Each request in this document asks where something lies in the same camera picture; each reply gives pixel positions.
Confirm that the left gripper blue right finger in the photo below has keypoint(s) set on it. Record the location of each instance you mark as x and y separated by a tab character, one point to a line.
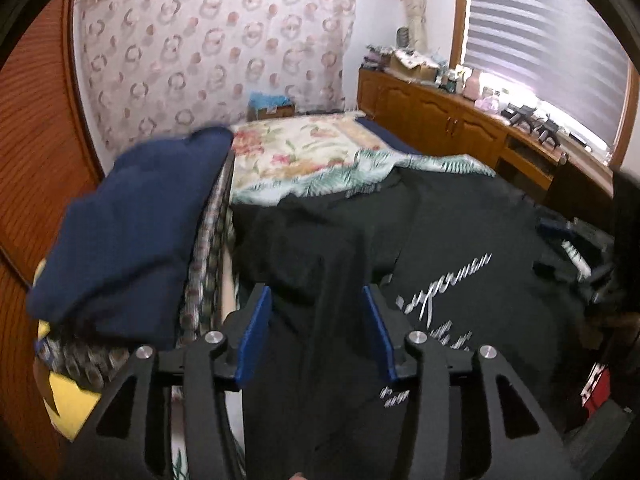
387	329

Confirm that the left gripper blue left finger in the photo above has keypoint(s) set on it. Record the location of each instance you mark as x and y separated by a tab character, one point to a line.
246	331

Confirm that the black t-shirt white lettering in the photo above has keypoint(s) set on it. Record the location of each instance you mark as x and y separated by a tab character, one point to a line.
458	254

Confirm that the navy blue folded garment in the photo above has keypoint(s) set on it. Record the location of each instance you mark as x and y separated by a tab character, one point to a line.
118	267

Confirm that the palm leaf print bedsheet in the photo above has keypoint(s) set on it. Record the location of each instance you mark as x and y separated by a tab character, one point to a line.
368	168

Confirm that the circle patterned folded cloth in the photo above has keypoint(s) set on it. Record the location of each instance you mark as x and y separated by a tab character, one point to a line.
208	291

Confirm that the floral quilt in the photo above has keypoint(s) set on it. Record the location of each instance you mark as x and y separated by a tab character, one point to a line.
286	148

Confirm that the yellow cloth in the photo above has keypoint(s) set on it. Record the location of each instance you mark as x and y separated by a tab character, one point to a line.
66	403

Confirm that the cardboard box blue contents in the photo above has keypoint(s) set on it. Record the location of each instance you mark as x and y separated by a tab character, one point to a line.
263	106

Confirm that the red box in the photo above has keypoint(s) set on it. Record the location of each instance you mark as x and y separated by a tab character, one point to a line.
597	389

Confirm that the wooden sideboard cabinet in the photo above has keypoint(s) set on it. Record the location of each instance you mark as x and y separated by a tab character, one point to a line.
437	123

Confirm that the pink bottle on cabinet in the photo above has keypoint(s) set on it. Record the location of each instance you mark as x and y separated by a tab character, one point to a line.
472	90

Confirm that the wooden louvered closet door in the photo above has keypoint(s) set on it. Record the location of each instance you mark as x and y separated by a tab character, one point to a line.
46	161

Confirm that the open cardboard box on cabinet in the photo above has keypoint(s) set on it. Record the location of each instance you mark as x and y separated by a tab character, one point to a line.
414	65

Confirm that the circle patterned curtain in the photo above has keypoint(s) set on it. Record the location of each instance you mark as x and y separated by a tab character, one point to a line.
158	67

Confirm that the striped window blind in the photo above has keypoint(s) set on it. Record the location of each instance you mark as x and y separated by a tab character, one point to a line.
562	51

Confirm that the beige tied curtain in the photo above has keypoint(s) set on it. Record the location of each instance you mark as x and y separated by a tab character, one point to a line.
415	0

